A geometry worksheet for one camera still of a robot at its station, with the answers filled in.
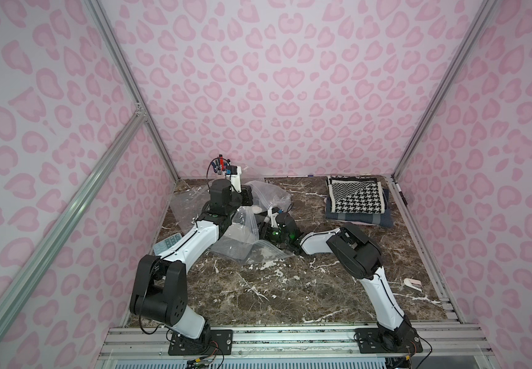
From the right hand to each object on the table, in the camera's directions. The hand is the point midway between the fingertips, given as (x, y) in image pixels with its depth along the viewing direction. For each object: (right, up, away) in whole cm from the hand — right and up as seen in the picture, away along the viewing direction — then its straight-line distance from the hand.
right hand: (250, 233), depth 95 cm
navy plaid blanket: (+55, +6, +2) cm, 55 cm away
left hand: (+2, +21, -10) cm, 23 cm away
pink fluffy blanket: (+46, +4, +5) cm, 46 cm away
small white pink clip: (+61, -17, -12) cm, 64 cm away
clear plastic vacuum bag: (-4, -1, -7) cm, 8 cm away
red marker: (-14, +31, +9) cm, 35 cm away
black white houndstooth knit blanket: (+45, +16, +5) cm, 48 cm away
